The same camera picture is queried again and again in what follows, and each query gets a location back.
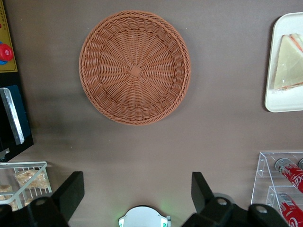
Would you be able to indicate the red emergency stop button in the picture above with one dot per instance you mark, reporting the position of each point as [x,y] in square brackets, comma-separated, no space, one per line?
[5,53]

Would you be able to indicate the cream plastic tray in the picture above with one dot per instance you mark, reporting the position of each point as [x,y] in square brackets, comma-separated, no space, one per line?
[272,99]

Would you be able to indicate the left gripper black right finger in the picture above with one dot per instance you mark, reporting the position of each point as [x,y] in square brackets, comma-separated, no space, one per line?
[201,194]

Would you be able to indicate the red cola bottle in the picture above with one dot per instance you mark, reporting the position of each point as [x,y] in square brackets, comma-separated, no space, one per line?
[290,208]
[293,176]

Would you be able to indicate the round brown wicker basket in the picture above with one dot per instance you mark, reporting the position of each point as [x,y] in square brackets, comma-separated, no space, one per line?
[135,71]

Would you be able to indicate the black control box yellow panel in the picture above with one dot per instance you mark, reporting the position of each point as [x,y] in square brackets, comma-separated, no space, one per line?
[26,118]

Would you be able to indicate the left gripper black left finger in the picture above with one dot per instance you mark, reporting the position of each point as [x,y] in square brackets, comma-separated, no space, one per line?
[71,191]

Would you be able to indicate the clear fried snack bag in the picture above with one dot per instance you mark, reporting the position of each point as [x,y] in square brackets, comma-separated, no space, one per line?
[30,179]
[28,201]
[9,206]
[6,188]

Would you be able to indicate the triangle sandwich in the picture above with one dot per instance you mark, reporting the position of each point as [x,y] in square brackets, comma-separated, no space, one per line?
[290,66]

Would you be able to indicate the clear acrylic bottle rack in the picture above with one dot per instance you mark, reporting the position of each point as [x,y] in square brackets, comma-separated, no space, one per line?
[260,189]

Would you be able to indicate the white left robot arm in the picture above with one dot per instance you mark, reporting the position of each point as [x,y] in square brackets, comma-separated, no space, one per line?
[144,217]

